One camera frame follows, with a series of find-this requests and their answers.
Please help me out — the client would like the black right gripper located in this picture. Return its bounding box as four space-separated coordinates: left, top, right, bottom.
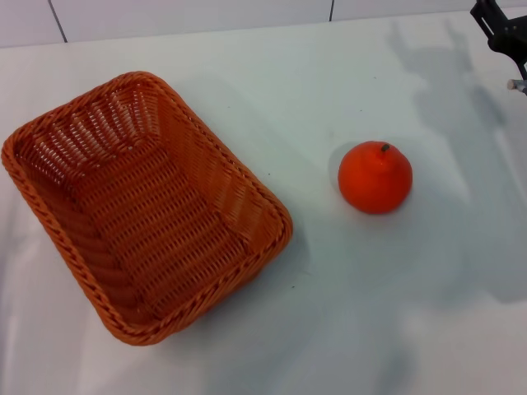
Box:
470 0 527 80

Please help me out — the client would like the orange woven plastic basket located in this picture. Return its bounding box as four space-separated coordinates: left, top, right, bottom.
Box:
1 71 294 346

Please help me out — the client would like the orange toy fruit with stem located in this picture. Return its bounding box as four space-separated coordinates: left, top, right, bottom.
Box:
337 140 414 216

